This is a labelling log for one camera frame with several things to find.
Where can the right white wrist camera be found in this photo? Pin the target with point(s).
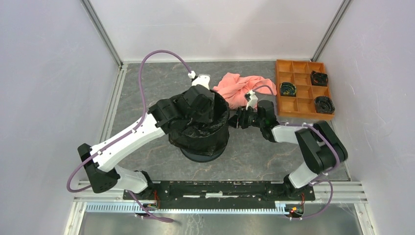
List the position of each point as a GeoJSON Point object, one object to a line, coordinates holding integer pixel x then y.
{"type": "Point", "coordinates": [251, 99]}

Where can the rolled trash bag with yellow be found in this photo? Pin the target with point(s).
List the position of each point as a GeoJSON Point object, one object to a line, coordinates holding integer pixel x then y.
{"type": "Point", "coordinates": [288, 89]}

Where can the pink crumpled cloth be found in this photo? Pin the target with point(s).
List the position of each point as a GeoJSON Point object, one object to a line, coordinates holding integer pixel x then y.
{"type": "Point", "coordinates": [233, 88]}

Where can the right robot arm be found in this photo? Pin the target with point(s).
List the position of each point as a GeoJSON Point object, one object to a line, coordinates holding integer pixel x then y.
{"type": "Point", "coordinates": [321, 149]}

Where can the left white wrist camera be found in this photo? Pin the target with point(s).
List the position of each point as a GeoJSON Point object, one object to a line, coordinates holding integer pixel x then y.
{"type": "Point", "coordinates": [201, 79]}

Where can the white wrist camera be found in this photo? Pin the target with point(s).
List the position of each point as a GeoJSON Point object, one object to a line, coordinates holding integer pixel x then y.
{"type": "Point", "coordinates": [201, 79]}
{"type": "Point", "coordinates": [251, 99]}

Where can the rolled trash bag bottom right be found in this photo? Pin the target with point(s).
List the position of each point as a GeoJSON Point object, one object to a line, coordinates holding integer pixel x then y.
{"type": "Point", "coordinates": [324, 105]}

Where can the black plastic trash bag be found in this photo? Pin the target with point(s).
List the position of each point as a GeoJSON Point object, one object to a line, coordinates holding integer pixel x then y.
{"type": "Point", "coordinates": [202, 138]}

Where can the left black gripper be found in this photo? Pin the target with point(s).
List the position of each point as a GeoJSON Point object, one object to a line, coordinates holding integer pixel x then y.
{"type": "Point", "coordinates": [208, 116]}

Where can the rolled trash bag top right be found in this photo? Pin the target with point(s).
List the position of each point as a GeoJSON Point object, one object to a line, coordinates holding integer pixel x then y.
{"type": "Point", "coordinates": [319, 79]}

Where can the dark blue trash bin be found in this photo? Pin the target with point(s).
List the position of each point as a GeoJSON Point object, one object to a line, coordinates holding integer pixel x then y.
{"type": "Point", "coordinates": [202, 158]}

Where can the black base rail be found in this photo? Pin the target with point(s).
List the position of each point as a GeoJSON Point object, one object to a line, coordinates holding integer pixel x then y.
{"type": "Point", "coordinates": [221, 194]}

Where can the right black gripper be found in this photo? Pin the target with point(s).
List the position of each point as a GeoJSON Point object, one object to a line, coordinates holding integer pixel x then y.
{"type": "Point", "coordinates": [242, 113]}

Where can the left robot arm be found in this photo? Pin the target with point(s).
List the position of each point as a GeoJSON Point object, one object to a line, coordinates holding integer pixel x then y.
{"type": "Point", "coordinates": [174, 114]}

